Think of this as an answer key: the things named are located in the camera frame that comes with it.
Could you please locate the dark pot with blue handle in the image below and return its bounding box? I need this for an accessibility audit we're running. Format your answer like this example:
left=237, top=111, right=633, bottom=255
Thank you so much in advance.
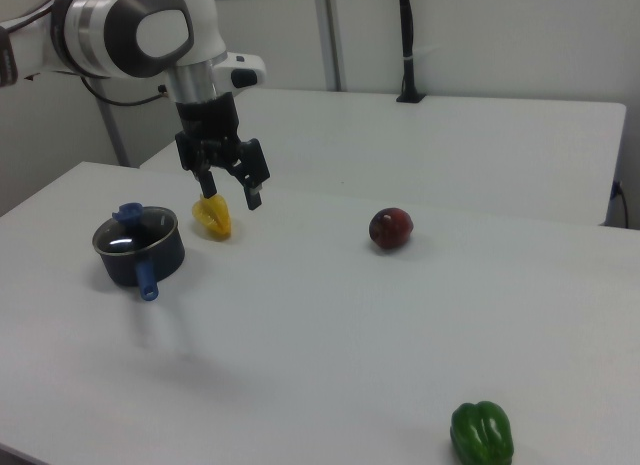
left=91, top=206, right=187, bottom=303

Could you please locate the green toy bell pepper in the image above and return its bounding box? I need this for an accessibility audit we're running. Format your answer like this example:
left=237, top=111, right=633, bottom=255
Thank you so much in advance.
left=449, top=400, right=517, bottom=465

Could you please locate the red toy apple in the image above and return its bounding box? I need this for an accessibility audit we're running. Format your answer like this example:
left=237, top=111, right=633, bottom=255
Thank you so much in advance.
left=368, top=207, right=414, bottom=252

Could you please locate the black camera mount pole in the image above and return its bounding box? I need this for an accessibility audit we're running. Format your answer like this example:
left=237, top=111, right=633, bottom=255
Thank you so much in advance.
left=395, top=0, right=428, bottom=105

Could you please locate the grey metal partition post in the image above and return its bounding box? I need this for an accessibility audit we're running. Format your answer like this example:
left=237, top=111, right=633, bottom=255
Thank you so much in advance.
left=313, top=0, right=347, bottom=92

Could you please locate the glass lid with blue knob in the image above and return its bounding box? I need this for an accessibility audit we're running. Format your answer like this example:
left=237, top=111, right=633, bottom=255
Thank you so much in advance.
left=92, top=201, right=177, bottom=257

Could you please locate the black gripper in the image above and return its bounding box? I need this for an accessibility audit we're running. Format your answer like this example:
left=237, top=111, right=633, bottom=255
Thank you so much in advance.
left=174, top=91, right=272, bottom=212

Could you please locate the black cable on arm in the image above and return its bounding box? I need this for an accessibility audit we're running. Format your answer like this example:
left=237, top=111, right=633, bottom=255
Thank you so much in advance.
left=78, top=73, right=169, bottom=108

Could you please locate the yellow toy starfruit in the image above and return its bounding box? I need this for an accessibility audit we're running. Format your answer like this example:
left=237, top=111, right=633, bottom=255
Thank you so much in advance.
left=192, top=194, right=234, bottom=239

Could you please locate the black cable at table edge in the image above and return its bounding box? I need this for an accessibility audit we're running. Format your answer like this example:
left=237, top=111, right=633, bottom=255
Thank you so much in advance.
left=610, top=180, right=631, bottom=228

